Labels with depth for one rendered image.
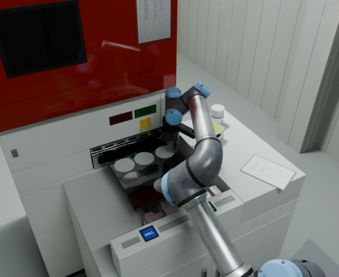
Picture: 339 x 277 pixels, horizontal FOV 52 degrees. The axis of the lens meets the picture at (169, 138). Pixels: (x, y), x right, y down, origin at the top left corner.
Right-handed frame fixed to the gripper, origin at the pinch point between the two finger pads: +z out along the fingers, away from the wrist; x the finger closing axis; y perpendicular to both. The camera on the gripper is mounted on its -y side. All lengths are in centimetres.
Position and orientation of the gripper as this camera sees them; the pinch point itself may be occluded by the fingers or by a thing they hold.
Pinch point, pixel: (176, 151)
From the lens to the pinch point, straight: 175.8
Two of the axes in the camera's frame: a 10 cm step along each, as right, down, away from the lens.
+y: -9.9, -1.0, 1.2
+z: -0.1, 8.0, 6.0
